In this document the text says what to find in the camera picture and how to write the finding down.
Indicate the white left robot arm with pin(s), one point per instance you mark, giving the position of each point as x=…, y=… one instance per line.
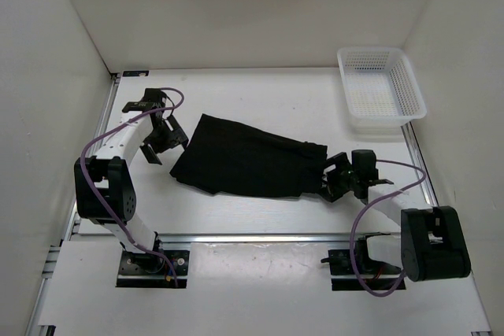
x=105, y=194

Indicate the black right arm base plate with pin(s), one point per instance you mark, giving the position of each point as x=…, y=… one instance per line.
x=379, y=276

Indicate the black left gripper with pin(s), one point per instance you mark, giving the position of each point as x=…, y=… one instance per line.
x=151, y=149

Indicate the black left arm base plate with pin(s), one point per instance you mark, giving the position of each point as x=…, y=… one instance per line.
x=143, y=270

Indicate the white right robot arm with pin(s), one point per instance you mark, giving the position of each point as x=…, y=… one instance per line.
x=430, y=245

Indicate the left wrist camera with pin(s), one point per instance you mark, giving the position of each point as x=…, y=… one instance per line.
x=156, y=96

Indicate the small dark corner label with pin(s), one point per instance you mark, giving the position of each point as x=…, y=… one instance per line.
x=135, y=73

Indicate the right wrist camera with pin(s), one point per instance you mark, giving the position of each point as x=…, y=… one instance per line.
x=364, y=165

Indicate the black shorts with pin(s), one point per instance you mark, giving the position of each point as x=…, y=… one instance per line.
x=225, y=156

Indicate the left aluminium side rail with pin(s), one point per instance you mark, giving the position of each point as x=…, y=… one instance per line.
x=73, y=221

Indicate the white plastic mesh basket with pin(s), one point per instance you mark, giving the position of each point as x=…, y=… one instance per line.
x=380, y=87

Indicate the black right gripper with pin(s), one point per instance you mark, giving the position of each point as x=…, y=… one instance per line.
x=332, y=191

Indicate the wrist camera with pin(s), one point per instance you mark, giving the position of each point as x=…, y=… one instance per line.
x=364, y=165
x=156, y=96

